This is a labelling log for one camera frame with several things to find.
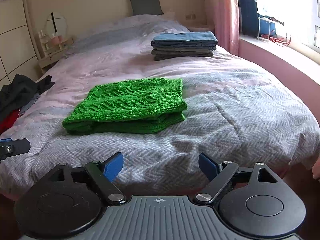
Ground green knitted sweater vest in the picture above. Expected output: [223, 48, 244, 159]
[62, 77, 187, 135]

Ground white sliding wardrobe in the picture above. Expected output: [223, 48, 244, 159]
[0, 0, 42, 86]

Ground folded grey dark clothes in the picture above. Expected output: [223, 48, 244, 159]
[151, 46, 217, 61]

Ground red garment in pile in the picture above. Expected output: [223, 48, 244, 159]
[0, 109, 20, 134]

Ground pink grey bed quilt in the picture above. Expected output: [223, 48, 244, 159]
[1, 16, 319, 198]

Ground folded blue jeans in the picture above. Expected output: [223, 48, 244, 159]
[151, 31, 218, 48]

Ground grey pillow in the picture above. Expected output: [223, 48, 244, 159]
[130, 0, 164, 16]

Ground round vanity mirror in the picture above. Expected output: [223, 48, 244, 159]
[46, 12, 67, 38]

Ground white wire rack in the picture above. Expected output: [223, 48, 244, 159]
[257, 14, 292, 47]

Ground pink cup on dresser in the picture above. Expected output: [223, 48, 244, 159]
[51, 35, 63, 46]

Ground person right hand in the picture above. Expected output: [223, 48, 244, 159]
[312, 158, 320, 180]

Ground black garment in pile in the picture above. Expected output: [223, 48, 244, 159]
[0, 74, 55, 121]

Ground pink curtain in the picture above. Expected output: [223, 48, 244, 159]
[204, 0, 240, 55]

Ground blue bag by window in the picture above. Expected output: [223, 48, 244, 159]
[239, 0, 259, 37]

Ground white dressing table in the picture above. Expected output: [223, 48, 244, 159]
[38, 30, 73, 74]

